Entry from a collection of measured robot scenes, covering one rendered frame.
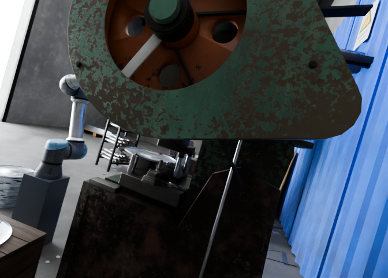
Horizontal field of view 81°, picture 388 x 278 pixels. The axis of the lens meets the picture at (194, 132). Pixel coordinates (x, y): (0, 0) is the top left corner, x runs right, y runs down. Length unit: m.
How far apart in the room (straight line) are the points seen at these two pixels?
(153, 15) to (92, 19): 0.28
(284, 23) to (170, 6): 0.35
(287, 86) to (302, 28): 0.17
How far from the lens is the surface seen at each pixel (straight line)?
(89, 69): 0.93
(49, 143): 1.62
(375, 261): 1.59
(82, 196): 1.19
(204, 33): 0.87
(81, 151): 1.72
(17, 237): 1.27
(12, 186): 2.25
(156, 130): 0.75
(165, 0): 0.80
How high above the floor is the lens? 0.99
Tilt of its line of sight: 1 degrees down
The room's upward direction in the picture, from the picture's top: 16 degrees clockwise
